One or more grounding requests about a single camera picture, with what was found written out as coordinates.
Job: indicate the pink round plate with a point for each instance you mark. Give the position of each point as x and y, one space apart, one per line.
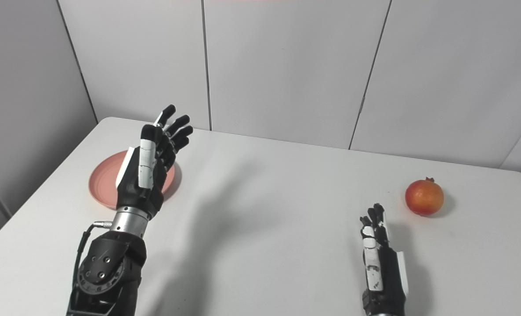
104 182

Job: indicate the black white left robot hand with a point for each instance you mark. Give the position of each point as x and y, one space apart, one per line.
131 191

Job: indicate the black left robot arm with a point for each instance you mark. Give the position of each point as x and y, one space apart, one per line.
106 267

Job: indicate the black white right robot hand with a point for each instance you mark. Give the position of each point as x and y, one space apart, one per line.
390 281

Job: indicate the red orange pomegranate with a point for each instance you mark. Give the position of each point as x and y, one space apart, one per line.
424 197

